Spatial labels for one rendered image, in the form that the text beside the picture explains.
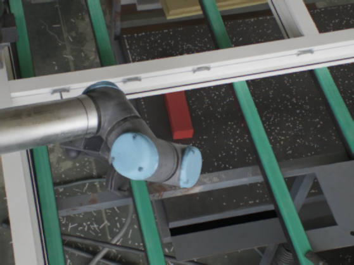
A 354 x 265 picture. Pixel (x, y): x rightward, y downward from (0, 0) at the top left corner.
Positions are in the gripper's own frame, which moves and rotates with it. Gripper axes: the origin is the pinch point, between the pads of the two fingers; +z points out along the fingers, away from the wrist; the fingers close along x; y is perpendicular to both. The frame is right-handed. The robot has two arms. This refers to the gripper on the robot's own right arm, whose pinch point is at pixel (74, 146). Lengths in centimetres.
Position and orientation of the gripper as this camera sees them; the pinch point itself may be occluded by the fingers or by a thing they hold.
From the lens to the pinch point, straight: 162.5
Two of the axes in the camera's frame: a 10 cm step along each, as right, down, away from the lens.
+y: 3.1, -9.1, 2.8
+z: -8.3, -1.3, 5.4
